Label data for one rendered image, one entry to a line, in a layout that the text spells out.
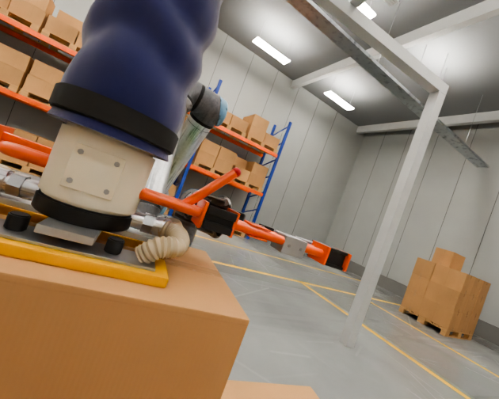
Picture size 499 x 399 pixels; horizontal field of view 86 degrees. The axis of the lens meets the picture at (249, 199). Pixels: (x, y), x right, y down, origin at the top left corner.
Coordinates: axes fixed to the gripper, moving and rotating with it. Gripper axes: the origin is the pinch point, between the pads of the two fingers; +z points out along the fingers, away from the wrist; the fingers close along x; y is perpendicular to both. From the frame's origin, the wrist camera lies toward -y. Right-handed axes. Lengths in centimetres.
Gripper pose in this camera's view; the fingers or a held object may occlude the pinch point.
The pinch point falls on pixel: (225, 220)
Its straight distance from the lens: 63.1
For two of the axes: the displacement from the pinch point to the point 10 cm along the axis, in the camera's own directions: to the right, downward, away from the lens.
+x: 3.4, -9.4, 0.3
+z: 3.6, 1.1, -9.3
